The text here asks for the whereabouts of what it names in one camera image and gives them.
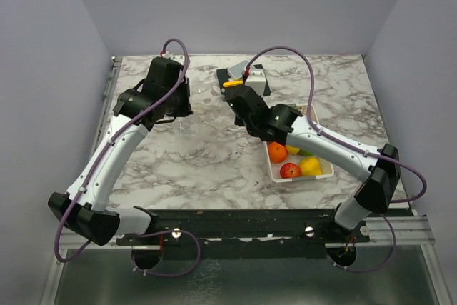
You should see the white perforated plastic basket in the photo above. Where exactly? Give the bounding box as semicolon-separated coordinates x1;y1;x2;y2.
263;104;335;184

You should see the green toy fruit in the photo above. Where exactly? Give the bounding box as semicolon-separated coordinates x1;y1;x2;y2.
297;149;313;156

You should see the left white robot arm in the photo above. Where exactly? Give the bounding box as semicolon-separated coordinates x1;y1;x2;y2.
48;56;192;246

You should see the yellow toy pear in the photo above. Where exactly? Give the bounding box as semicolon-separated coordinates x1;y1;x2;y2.
299;156;322;177

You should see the black cutting board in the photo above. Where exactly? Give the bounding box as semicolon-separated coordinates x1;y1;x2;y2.
216;64;271;101

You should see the clear zip top bag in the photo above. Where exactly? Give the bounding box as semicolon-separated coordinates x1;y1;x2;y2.
153;85;246;160

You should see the yellow toy mango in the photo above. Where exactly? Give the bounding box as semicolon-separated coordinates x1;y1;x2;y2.
285;145;300;155

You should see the grey white rectangular box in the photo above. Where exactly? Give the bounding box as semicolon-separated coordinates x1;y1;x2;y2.
227;60;248;80

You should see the yellow handled knife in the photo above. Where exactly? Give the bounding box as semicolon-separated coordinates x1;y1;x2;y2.
223;80;244;88

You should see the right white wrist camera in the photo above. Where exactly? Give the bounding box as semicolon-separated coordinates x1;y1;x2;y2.
245;70;267;97

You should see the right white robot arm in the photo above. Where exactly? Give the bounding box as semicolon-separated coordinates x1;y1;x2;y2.
224;82;400;241

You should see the orange toy fruit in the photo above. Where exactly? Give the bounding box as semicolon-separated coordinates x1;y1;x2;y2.
268;142;288;164

